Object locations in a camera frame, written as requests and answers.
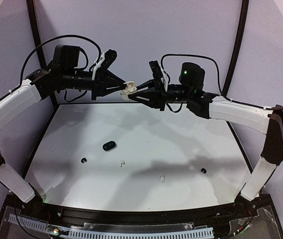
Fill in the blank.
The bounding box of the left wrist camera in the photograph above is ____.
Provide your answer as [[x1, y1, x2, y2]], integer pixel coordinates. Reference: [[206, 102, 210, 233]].
[[101, 49, 117, 69]]

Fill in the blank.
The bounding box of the white earbud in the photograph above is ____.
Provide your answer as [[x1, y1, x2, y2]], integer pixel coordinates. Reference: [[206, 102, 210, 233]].
[[120, 160, 126, 167], [159, 175, 165, 184]]

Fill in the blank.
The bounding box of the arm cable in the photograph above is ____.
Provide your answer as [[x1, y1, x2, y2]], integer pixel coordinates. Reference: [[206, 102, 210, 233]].
[[160, 54, 283, 157], [20, 34, 102, 103]]

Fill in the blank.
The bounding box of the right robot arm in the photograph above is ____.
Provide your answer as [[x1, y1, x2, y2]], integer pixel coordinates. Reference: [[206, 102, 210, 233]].
[[121, 61, 283, 201]]

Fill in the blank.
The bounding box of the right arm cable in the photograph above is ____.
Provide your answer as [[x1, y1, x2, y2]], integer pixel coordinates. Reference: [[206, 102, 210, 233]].
[[160, 54, 283, 157]]

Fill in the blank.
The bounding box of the black earbud charging case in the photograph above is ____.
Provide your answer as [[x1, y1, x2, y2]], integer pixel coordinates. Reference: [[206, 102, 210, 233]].
[[102, 140, 117, 151]]

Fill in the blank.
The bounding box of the white earbud charging case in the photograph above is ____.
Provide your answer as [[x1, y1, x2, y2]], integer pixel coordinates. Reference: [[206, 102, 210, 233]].
[[120, 81, 138, 101]]

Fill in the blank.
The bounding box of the black front frame rail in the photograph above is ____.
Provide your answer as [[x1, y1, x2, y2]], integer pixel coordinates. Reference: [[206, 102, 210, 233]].
[[42, 203, 239, 226]]

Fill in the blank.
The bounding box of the left black frame post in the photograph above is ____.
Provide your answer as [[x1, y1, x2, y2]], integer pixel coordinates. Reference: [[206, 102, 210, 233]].
[[26, 0, 57, 108]]

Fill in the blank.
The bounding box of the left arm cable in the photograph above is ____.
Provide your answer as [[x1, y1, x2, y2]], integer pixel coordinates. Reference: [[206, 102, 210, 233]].
[[20, 34, 102, 103]]

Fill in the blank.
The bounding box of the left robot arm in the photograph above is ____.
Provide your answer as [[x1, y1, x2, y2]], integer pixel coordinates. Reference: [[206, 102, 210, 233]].
[[0, 45, 125, 204]]

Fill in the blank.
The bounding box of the white slotted cable duct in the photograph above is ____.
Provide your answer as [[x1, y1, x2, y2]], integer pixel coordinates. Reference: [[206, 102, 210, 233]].
[[7, 214, 214, 239]]

